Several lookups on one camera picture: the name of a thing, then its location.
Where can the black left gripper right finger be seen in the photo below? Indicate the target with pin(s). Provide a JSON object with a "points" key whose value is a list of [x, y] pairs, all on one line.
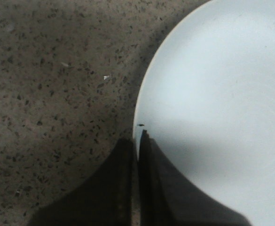
{"points": [[169, 199]]}

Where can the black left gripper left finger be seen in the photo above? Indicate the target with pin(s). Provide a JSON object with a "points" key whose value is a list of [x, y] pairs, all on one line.
{"points": [[104, 199]]}

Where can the light blue round plate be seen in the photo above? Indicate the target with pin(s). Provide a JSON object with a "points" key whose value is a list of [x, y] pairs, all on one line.
{"points": [[208, 100]]}

